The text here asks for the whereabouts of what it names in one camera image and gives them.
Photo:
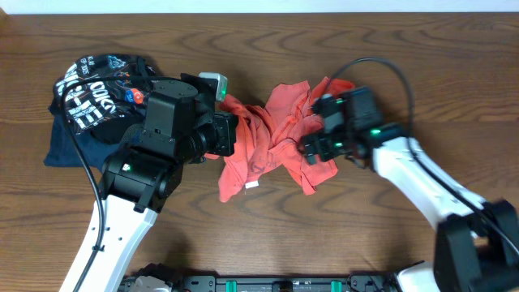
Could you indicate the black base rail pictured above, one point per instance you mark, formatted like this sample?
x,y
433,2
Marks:
x,y
158,277

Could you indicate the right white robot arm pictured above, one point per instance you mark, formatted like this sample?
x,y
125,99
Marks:
x,y
476,241

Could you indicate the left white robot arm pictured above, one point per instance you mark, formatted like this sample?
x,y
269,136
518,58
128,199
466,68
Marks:
x,y
181,126

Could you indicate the navy blue folded shirt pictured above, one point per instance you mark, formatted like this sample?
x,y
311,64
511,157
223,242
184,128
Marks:
x,y
96,143

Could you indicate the black printed folded shirt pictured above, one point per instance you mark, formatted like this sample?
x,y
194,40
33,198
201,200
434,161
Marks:
x,y
104,102

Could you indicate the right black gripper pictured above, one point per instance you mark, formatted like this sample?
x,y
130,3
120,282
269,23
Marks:
x,y
321,139

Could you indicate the orange red t-shirt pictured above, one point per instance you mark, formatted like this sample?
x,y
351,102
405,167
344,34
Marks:
x,y
267,137

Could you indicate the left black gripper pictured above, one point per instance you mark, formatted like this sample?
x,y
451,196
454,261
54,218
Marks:
x,y
229,130

